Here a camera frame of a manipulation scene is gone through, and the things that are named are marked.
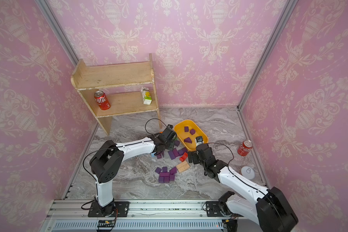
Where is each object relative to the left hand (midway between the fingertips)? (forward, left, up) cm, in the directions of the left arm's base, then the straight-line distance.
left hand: (171, 143), depth 95 cm
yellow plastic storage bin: (+4, -11, -2) cm, 12 cm away
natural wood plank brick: (-14, -7, -3) cm, 16 cm away
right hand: (-8, -16, +5) cm, 18 cm away
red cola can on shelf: (+13, +40, +25) cm, 49 cm away
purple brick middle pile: (-5, -2, -3) cm, 7 cm away
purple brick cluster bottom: (-21, +3, -2) cm, 22 cm away
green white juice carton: (+21, +16, +22) cm, 34 cm away
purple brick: (+13, -10, -2) cm, 17 cm away
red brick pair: (-8, -8, -3) cm, 12 cm away
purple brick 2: (+11, -15, -1) cm, 18 cm away
